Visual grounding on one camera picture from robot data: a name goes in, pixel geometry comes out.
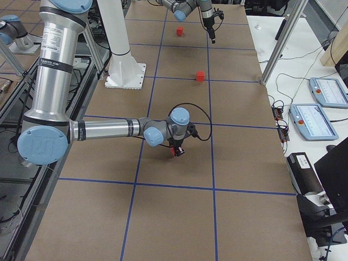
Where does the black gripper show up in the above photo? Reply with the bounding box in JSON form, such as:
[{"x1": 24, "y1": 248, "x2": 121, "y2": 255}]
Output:
[
  {"x1": 167, "y1": 138, "x2": 185, "y2": 157},
  {"x1": 205, "y1": 17, "x2": 216, "y2": 44}
]

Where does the red block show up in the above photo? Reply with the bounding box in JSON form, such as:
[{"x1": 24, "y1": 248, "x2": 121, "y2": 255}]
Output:
[
  {"x1": 170, "y1": 147, "x2": 176, "y2": 157},
  {"x1": 176, "y1": 26, "x2": 184, "y2": 36},
  {"x1": 196, "y1": 71, "x2": 205, "y2": 82}
]

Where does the small circuit board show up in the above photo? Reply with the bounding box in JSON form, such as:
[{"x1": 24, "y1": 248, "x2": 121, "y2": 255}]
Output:
[{"x1": 272, "y1": 107, "x2": 283, "y2": 121}]

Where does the near teach pendant tablet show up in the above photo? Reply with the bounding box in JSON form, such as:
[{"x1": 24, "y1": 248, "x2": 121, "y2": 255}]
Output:
[{"x1": 290, "y1": 103, "x2": 339, "y2": 141}]

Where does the teach pendant tablet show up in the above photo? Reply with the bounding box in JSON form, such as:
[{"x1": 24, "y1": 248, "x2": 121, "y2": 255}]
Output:
[
  {"x1": 309, "y1": 77, "x2": 347, "y2": 109},
  {"x1": 290, "y1": 103, "x2": 339, "y2": 141}
]

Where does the far teach pendant tablet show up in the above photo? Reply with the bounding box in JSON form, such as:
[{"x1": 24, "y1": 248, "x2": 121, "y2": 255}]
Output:
[{"x1": 309, "y1": 77, "x2": 347, "y2": 109}]

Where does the black box with label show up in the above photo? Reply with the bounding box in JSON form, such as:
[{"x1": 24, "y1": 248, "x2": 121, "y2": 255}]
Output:
[{"x1": 287, "y1": 152, "x2": 323, "y2": 195}]

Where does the black monitor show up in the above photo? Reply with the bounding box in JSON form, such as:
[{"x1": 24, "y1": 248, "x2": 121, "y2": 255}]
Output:
[{"x1": 314, "y1": 139, "x2": 347, "y2": 212}]

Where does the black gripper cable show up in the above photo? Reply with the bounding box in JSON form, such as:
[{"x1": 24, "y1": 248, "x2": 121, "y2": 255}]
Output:
[
  {"x1": 168, "y1": 102, "x2": 213, "y2": 142},
  {"x1": 198, "y1": 8, "x2": 225, "y2": 32}
]

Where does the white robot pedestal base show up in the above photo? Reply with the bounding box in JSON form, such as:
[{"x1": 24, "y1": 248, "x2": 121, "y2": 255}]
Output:
[{"x1": 97, "y1": 0, "x2": 146, "y2": 90}]

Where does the aluminium frame post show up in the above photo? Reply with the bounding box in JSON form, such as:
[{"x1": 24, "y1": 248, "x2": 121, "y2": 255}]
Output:
[{"x1": 259, "y1": 0, "x2": 308, "y2": 85}]

